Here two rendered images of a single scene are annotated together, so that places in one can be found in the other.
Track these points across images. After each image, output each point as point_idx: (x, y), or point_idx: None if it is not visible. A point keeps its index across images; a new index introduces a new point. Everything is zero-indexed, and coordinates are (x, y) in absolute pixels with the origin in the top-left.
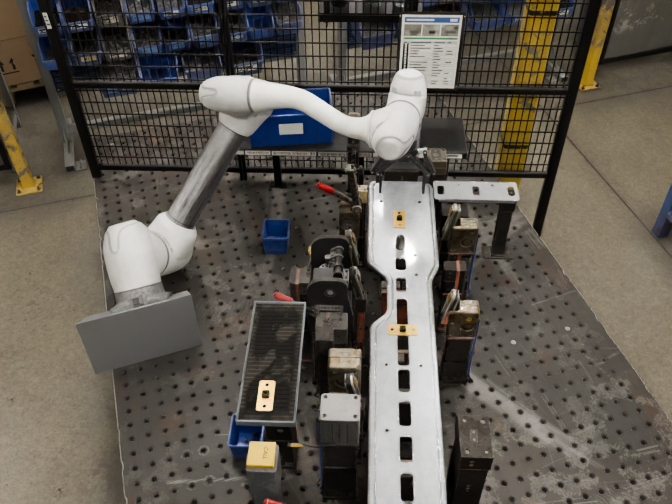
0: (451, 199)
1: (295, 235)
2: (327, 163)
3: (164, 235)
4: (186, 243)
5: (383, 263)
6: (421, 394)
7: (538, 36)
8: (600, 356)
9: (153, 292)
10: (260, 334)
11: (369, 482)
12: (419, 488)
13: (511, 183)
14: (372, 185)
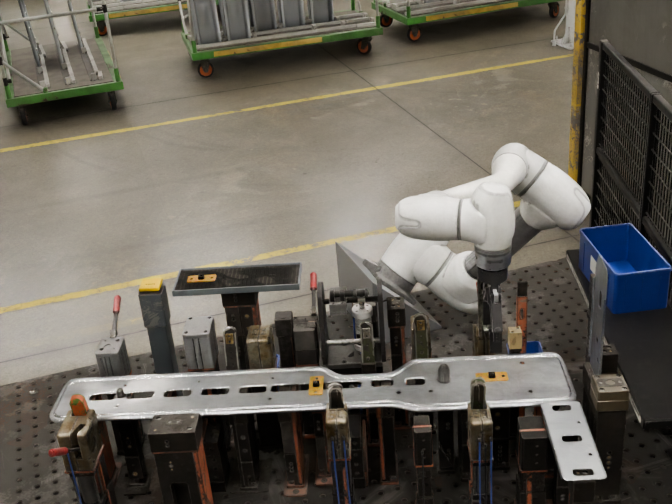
0: (544, 416)
1: None
2: None
3: (451, 261)
4: (456, 282)
5: (413, 369)
6: (234, 399)
7: None
8: None
9: (385, 274)
10: (264, 270)
11: (149, 374)
12: (136, 401)
13: (602, 473)
14: (549, 354)
